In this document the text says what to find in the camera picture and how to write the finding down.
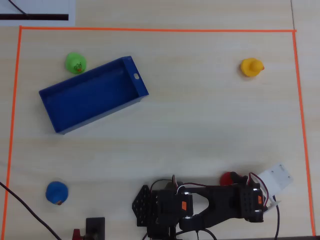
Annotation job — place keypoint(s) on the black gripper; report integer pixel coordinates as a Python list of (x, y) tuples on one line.
[(237, 178)]

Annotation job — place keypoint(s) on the red rubber duck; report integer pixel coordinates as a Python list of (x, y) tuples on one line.
[(225, 179)]

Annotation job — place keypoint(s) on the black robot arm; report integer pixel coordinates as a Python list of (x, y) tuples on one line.
[(200, 202)]

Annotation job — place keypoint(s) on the yellow rubber duck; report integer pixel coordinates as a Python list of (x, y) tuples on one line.
[(250, 67)]

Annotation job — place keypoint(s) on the blue plastic box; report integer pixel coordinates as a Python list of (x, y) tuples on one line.
[(92, 96)]

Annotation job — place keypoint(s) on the blue rubber duck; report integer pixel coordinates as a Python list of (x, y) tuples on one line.
[(56, 192)]

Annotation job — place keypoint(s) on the green rubber duck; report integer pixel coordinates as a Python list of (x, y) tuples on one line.
[(75, 62)]

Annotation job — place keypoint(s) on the orange tape strip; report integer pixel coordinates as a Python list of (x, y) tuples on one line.
[(157, 30), (12, 120), (302, 130)]

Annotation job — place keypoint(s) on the black table clamp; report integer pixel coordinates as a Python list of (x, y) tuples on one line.
[(95, 225)]

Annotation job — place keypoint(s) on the white camera housing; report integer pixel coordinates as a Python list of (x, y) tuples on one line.
[(275, 180)]

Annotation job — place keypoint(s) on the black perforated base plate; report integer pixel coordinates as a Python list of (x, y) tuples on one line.
[(140, 202)]

